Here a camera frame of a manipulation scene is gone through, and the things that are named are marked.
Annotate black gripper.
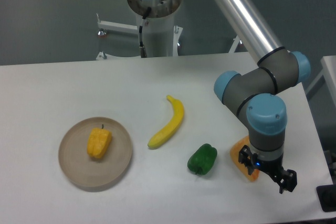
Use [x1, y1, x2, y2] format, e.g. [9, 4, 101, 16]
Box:
[238, 144, 297, 194]

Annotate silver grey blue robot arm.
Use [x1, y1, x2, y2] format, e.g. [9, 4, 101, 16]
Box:
[127, 0, 311, 191]

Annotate green pepper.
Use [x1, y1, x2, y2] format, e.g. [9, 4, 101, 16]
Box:
[187, 143, 217, 175]

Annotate yellow pepper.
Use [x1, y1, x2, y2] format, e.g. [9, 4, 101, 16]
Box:
[87, 124, 112, 159]

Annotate beige round plate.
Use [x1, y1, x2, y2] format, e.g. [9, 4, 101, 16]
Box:
[58, 117, 132, 191]

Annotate black device at table edge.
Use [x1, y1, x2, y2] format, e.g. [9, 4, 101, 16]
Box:
[316, 184, 335, 212]

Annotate yellow banana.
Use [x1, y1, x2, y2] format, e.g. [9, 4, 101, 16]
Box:
[148, 95, 185, 150]

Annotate white side table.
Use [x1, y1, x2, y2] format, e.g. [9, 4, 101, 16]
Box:
[305, 55, 335, 103]

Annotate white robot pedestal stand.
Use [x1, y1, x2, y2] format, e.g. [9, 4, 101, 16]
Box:
[96, 0, 183, 58]

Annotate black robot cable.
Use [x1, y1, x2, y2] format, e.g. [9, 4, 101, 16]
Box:
[138, 6, 152, 58]

